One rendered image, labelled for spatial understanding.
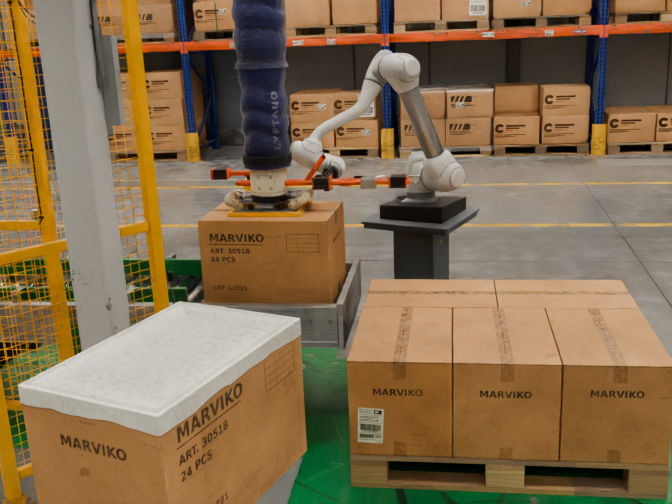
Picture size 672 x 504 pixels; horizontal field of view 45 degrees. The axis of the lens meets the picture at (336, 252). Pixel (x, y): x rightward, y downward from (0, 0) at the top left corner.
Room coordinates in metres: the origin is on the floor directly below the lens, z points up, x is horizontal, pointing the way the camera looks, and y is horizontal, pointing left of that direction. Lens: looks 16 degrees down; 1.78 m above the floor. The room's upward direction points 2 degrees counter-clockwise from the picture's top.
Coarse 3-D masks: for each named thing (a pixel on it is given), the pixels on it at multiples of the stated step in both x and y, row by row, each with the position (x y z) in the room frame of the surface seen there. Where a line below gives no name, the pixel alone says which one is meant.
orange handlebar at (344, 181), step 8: (240, 184) 3.66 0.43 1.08; (248, 184) 3.65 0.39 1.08; (288, 184) 3.62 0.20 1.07; (296, 184) 3.62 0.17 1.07; (304, 184) 3.61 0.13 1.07; (336, 184) 3.59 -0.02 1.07; (344, 184) 3.59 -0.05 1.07; (352, 184) 3.58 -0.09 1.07; (360, 184) 3.58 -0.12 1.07; (376, 184) 3.57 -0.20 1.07; (384, 184) 3.57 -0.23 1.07
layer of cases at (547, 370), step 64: (384, 320) 3.22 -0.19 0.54; (448, 320) 3.18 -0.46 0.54; (512, 320) 3.15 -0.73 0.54; (576, 320) 3.12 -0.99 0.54; (640, 320) 3.09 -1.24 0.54; (384, 384) 2.79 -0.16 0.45; (448, 384) 2.75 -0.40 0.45; (512, 384) 2.72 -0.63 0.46; (576, 384) 2.68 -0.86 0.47; (640, 384) 2.65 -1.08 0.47; (384, 448) 2.79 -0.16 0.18; (448, 448) 2.75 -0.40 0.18; (512, 448) 2.72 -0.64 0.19; (576, 448) 2.68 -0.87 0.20; (640, 448) 2.65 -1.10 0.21
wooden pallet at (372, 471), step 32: (352, 480) 2.81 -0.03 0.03; (384, 480) 2.79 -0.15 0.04; (416, 480) 2.80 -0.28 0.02; (448, 480) 2.79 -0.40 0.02; (480, 480) 2.78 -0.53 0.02; (512, 480) 2.72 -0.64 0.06; (544, 480) 2.76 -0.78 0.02; (576, 480) 2.75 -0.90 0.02; (608, 480) 2.74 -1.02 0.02; (640, 480) 2.65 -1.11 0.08
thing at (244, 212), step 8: (248, 208) 3.58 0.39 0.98; (264, 208) 3.60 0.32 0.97; (272, 208) 3.59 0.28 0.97; (280, 208) 3.55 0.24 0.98; (288, 208) 3.58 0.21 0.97; (232, 216) 3.55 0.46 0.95; (240, 216) 3.54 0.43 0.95; (248, 216) 3.54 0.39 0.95; (256, 216) 3.53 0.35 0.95; (264, 216) 3.53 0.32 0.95; (272, 216) 3.52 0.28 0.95; (280, 216) 3.51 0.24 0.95; (288, 216) 3.51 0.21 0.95; (296, 216) 3.50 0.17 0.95
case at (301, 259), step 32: (224, 224) 3.49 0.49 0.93; (256, 224) 3.46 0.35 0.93; (288, 224) 3.44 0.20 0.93; (320, 224) 3.41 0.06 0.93; (224, 256) 3.50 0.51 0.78; (256, 256) 3.47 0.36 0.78; (288, 256) 3.44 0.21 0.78; (320, 256) 3.41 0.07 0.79; (224, 288) 3.50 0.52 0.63; (256, 288) 3.47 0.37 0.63; (288, 288) 3.44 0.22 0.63; (320, 288) 3.41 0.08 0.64
